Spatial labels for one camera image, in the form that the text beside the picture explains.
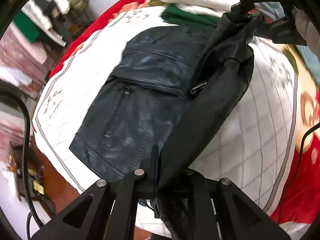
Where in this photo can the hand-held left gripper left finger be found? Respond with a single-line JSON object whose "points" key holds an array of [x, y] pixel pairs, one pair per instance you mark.
{"points": [[156, 160]]}

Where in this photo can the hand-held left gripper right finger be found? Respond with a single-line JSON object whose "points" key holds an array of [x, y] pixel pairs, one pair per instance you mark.
{"points": [[200, 192]]}

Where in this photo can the black leather jacket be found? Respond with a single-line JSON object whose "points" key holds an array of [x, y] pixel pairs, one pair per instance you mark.
{"points": [[140, 100]]}

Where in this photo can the person's right hand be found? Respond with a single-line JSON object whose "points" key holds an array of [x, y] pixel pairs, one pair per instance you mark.
{"points": [[306, 27]]}

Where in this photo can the blue velvet quilt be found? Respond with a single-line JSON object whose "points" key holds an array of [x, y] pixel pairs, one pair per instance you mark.
{"points": [[312, 60]]}

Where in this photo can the green garment with striped cuffs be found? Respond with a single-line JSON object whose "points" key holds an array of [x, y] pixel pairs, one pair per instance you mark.
{"points": [[185, 14]]}

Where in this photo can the white diamond pattern cloth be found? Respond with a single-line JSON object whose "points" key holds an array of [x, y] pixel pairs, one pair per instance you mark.
{"points": [[250, 135]]}

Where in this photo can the red floral blanket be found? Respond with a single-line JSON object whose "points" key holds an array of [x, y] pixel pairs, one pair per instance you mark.
{"points": [[300, 187]]}

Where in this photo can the yellow packet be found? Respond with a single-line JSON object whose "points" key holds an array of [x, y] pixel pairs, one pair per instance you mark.
{"points": [[38, 187]]}

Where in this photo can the white puffer jacket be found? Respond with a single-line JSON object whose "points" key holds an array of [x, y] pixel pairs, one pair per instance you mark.
{"points": [[47, 17]]}

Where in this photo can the green hanging garment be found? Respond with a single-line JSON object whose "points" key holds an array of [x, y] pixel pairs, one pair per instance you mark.
{"points": [[25, 27]]}

